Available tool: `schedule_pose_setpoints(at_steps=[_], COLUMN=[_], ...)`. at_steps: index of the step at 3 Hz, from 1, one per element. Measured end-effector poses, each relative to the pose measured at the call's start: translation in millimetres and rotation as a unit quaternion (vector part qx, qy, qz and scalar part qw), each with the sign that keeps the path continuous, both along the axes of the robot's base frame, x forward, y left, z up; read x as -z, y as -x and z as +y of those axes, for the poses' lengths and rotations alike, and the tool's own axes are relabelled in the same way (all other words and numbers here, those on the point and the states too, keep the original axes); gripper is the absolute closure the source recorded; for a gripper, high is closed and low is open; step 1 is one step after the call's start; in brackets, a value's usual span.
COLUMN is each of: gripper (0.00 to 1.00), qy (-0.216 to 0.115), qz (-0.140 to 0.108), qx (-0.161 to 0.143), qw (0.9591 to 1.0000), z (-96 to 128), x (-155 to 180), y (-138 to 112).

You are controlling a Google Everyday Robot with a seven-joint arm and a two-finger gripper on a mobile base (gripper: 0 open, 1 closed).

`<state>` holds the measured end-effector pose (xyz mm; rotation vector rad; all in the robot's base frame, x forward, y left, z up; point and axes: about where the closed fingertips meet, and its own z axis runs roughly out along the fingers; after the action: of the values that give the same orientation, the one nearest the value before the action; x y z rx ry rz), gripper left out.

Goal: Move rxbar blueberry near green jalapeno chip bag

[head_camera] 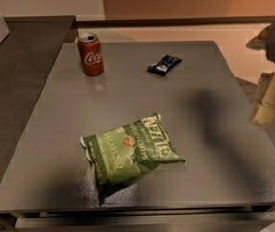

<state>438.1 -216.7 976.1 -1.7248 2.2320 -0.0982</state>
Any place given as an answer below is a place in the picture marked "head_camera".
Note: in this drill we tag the blue rxbar blueberry wrapper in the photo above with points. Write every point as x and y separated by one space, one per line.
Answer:
164 65

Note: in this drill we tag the green jalapeno chip bag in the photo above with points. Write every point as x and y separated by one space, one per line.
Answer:
124 153

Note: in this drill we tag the red coca-cola can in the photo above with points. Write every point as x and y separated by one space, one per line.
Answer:
90 52

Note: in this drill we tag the dark side counter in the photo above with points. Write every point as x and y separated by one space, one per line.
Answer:
27 55

